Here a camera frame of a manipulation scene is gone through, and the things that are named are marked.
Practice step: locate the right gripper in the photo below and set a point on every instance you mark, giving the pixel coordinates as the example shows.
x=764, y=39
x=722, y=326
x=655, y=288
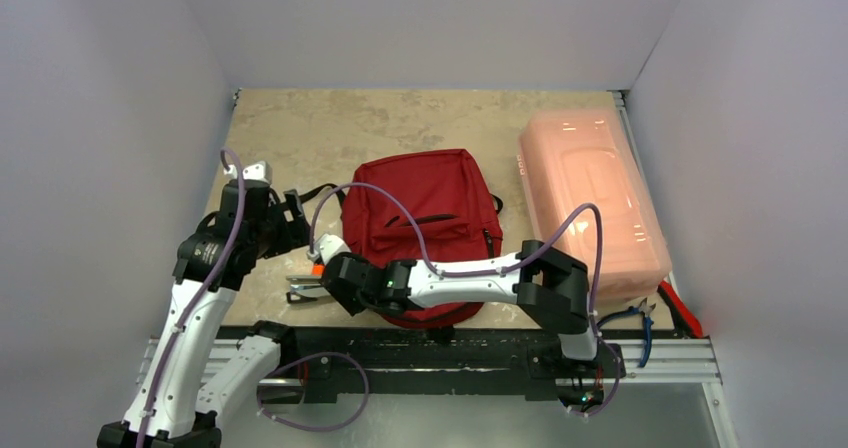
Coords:
x=328, y=283

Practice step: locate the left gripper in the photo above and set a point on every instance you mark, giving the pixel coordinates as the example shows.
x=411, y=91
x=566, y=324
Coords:
x=295, y=232

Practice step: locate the silver black stapler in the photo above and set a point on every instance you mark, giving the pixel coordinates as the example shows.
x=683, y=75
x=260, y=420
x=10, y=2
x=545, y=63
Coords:
x=305, y=289

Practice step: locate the red backpack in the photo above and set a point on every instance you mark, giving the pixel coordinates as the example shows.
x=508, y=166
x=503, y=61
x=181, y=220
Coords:
x=433, y=204

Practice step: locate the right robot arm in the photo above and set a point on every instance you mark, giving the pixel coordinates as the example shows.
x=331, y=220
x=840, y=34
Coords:
x=548, y=285

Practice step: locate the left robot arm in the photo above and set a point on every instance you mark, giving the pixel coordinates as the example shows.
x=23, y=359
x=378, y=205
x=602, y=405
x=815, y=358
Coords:
x=175, y=406

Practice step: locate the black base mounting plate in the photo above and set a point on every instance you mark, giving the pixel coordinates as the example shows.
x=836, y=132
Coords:
x=496, y=362

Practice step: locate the pink plastic storage box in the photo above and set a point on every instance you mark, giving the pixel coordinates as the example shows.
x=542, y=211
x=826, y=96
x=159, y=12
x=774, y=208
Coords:
x=574, y=156

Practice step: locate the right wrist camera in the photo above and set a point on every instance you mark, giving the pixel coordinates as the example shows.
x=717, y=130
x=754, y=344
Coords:
x=324, y=248

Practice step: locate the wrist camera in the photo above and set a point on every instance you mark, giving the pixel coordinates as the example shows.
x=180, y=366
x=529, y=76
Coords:
x=324, y=248
x=259, y=172

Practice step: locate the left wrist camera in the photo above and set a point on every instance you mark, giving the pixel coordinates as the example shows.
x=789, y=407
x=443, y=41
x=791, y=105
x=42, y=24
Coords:
x=259, y=172

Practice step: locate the red handled tool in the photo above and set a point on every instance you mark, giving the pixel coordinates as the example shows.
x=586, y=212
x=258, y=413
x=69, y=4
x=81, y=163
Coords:
x=683, y=319

